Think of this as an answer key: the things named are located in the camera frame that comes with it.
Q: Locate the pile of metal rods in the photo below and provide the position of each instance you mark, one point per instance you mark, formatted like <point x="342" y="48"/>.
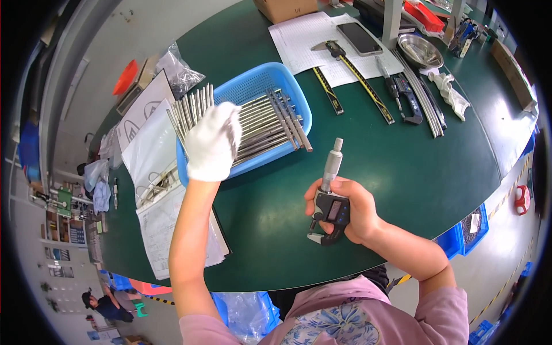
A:
<point x="271" y="125"/>

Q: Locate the white paper sheets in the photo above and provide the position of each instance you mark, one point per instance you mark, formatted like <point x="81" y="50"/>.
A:
<point x="302" y="41"/>

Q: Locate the blue crates with plastic bag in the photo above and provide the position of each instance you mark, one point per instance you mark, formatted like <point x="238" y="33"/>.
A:
<point x="250" y="315"/>

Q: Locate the red stool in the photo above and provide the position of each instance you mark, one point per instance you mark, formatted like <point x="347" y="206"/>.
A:
<point x="522" y="200"/>

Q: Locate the person's body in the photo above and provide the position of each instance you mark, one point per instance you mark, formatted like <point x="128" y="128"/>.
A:
<point x="345" y="317"/>

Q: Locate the red plastic bin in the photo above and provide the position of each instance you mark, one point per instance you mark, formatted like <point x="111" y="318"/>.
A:
<point x="425" y="15"/>

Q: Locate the heap of plastic bags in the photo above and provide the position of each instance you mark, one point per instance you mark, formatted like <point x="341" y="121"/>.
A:
<point x="98" y="183"/>

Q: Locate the blue storage bins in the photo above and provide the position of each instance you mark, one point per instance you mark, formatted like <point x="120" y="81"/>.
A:
<point x="468" y="230"/>

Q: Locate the person's right hand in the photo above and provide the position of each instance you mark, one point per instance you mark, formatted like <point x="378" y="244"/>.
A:
<point x="360" y="213"/>

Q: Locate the crumpled white glove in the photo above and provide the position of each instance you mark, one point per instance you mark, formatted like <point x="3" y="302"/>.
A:
<point x="450" y="92"/>

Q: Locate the blue plastic basket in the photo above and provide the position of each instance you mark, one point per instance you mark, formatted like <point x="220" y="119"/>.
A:
<point x="258" y="82"/>

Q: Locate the grey metal post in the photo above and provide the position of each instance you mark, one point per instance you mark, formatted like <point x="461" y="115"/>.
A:
<point x="391" y="23"/>

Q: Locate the person's left fingers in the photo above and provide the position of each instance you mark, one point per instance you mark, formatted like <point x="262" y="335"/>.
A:
<point x="230" y="123"/>

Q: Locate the long digital caliper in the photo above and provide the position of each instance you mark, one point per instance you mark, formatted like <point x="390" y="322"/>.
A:
<point x="364" y="82"/>

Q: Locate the white sheet with logo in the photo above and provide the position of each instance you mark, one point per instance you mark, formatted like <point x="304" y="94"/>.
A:
<point x="142" y="110"/>

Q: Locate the weighing scale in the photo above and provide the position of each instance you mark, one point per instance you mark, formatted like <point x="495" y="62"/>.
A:
<point x="140" y="84"/>

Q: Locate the open binder with papers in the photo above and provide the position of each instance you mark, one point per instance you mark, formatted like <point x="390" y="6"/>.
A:
<point x="159" y="207"/>

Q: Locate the digital micrometer with grey thimble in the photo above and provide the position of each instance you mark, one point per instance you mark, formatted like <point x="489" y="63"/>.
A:
<point x="332" y="211"/>

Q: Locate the metal bowl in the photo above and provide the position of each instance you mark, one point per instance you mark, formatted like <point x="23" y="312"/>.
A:
<point x="419" y="49"/>

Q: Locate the black digital micrometer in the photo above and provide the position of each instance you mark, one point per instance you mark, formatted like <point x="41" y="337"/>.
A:
<point x="405" y="92"/>

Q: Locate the clear plastic bag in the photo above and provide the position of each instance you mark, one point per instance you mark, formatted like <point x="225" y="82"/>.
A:
<point x="177" y="71"/>

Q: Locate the orange plastic scoop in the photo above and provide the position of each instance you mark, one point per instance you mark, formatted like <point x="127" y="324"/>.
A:
<point x="126" y="77"/>

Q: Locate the smartphone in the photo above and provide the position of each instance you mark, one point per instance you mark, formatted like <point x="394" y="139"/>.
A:
<point x="359" y="39"/>

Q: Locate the long curved metal strips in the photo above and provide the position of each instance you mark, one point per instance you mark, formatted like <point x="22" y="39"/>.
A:
<point x="425" y="103"/>

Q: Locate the black and yellow ruler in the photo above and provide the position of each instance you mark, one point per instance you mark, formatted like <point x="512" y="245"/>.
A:
<point x="327" y="90"/>

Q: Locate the shelf with parts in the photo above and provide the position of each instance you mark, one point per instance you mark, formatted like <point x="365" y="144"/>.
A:
<point x="69" y="220"/>

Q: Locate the flat cardboard box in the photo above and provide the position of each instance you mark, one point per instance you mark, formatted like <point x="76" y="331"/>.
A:
<point x="513" y="73"/>

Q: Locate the green stool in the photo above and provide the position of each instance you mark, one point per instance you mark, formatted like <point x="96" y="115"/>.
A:
<point x="139" y="309"/>

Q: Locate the person's left hand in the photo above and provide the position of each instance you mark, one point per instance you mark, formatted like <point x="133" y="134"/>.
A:
<point x="211" y="146"/>

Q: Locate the small metal shaft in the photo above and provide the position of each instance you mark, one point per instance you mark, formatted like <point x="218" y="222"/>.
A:
<point x="115" y="194"/>

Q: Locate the bundle of metal rods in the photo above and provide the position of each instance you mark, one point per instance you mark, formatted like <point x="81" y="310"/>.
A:
<point x="189" y="110"/>

